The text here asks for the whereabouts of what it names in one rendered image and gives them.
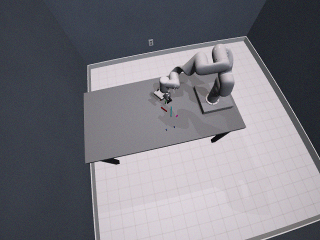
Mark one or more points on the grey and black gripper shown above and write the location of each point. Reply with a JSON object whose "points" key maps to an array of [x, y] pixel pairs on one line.
{"points": [[167, 96]]}

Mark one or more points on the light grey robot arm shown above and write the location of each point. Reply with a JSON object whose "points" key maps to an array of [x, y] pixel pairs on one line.
{"points": [[223, 60]]}

